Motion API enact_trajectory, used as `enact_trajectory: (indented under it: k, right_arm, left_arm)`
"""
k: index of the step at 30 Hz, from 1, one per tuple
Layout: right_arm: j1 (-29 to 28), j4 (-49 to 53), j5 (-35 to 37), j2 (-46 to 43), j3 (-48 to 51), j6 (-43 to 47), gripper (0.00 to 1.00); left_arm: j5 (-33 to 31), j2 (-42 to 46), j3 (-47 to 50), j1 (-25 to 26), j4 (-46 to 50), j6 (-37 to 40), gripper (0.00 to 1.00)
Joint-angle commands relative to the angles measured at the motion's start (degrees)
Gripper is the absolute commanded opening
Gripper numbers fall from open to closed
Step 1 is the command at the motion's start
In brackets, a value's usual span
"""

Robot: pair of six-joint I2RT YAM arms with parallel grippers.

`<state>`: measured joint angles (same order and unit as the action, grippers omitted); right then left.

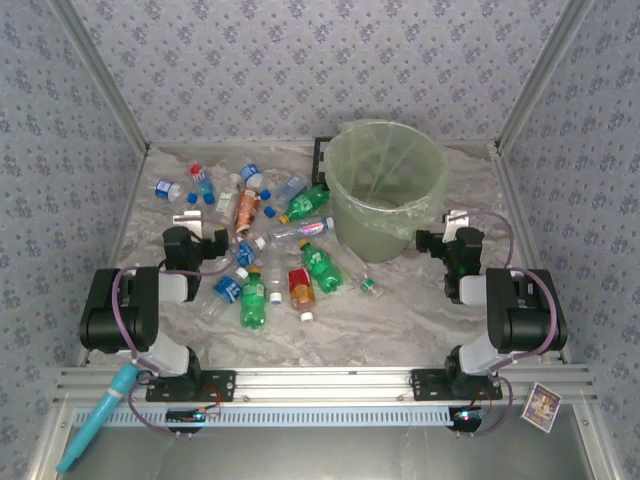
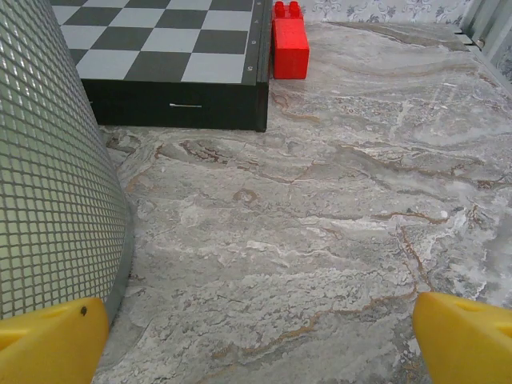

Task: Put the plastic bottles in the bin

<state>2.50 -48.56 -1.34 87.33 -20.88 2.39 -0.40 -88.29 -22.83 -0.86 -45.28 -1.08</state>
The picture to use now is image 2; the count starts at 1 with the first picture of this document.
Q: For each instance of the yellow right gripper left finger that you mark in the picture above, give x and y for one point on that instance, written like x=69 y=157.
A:
x=52 y=344

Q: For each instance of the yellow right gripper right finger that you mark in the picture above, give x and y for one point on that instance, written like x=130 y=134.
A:
x=468 y=344

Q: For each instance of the aluminium frame post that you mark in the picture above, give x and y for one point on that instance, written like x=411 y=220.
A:
x=480 y=20

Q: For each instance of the red toy building brick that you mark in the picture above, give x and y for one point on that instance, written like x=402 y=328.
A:
x=290 y=48

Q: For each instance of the black chessboard box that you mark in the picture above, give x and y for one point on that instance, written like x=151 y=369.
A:
x=160 y=40

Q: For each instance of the green mesh waste bin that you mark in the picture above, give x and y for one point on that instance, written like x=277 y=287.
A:
x=48 y=160

